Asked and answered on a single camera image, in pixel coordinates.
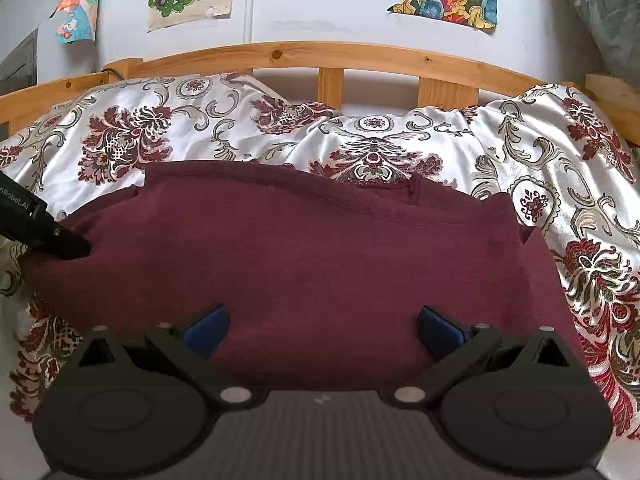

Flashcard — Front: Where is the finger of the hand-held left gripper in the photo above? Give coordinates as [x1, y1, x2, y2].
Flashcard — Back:
[30, 212, 92, 261]

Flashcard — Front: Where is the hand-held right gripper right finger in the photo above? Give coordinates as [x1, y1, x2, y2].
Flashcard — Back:
[389, 305, 576, 407]

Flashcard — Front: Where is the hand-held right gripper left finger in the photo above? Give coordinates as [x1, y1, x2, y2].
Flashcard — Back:
[75, 304, 257, 407]

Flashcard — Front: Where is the maroon long-sleeve shirt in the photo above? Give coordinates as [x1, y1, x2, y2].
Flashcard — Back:
[19, 160, 595, 392]

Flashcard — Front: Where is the white floral satin blanket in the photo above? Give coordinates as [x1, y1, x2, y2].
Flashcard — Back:
[0, 72, 640, 443]

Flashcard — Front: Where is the small curled cartoon girl poster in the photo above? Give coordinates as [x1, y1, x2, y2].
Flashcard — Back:
[49, 0, 104, 44]

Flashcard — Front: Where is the blue plush toy in plastic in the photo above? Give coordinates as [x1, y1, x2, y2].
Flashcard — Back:
[551, 0, 640, 80]

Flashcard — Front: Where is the dark wall panel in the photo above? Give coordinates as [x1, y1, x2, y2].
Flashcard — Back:
[0, 29, 39, 97]

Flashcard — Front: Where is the wooden bed frame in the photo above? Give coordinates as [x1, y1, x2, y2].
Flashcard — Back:
[0, 41, 640, 137]

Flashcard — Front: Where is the white wall pipe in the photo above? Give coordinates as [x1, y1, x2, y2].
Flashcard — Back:
[243, 0, 259, 44]

